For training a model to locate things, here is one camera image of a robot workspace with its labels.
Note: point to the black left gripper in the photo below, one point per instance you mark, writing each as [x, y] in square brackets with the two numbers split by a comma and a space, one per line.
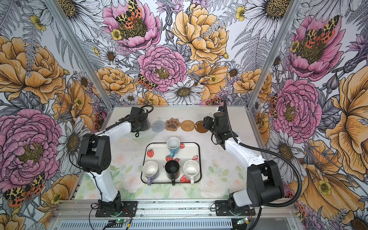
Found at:
[144, 127]

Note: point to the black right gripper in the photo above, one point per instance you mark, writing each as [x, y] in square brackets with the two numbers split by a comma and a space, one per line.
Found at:
[207, 122]

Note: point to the scratched brown wooden round coaster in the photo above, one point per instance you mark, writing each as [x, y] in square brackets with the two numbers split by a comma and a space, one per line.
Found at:
[199, 126]

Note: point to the grey woven round coaster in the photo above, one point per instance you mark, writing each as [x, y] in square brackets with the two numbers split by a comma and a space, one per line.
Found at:
[158, 126]

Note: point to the woven rattan round coaster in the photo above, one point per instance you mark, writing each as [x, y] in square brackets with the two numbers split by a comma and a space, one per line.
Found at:
[187, 125]

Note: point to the cork paw print coaster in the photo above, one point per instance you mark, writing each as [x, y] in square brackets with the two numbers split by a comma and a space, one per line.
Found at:
[172, 124]

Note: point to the light blue mug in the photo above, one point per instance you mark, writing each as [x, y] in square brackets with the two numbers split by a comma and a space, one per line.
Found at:
[173, 144]

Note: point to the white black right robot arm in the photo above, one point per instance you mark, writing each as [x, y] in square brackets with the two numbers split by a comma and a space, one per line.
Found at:
[263, 183]

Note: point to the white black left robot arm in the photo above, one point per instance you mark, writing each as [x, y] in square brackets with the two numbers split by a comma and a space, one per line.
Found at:
[95, 157]

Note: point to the white strawberry serving tray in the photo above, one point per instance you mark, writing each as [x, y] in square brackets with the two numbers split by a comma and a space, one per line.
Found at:
[159, 153]

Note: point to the black mug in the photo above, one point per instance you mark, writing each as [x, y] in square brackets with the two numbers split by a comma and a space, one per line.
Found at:
[172, 169]

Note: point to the green circuit board right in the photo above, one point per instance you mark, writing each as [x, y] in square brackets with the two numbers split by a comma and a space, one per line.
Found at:
[243, 221]

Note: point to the green circuit board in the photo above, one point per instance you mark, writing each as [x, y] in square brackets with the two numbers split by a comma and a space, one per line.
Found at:
[119, 221]
[243, 221]

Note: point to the green circuit board left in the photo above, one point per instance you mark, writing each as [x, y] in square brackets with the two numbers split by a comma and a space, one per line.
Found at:
[119, 221]

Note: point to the white mug purple handle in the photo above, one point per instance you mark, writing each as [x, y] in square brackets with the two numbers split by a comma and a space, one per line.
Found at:
[151, 171]

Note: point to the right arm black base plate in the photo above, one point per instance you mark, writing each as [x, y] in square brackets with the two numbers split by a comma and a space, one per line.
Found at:
[221, 208]

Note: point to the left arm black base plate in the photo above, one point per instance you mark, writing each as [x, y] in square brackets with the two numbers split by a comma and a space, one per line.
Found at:
[129, 208]

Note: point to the aluminium front rail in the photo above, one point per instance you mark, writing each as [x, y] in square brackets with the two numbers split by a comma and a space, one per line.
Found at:
[145, 209]

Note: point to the aluminium frame corner post left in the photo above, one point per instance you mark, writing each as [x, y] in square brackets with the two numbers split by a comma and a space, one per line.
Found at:
[67, 30]

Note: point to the aluminium frame corner post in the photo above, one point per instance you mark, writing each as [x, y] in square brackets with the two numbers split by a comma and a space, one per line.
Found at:
[67, 30]
[279, 39]

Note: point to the aluminium frame corner post right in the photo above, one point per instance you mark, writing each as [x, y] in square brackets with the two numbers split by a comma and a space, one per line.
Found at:
[279, 39]

